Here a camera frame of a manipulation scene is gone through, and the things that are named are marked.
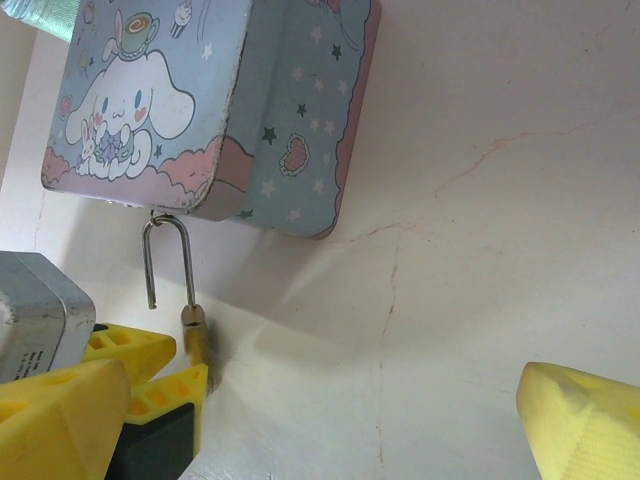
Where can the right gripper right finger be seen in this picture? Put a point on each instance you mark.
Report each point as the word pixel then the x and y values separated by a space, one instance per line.
pixel 585 430

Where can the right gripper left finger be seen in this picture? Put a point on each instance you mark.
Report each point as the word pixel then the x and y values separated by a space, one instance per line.
pixel 55 425

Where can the brass padlock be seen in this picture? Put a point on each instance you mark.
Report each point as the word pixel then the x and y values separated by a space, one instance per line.
pixel 195 330

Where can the green zip pouch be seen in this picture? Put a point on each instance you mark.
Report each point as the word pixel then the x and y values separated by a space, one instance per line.
pixel 45 15

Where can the blue cartoon tin box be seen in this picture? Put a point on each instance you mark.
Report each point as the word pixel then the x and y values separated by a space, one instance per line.
pixel 175 100

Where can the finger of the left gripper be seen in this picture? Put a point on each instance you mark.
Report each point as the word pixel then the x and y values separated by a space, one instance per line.
pixel 135 350
pixel 165 425

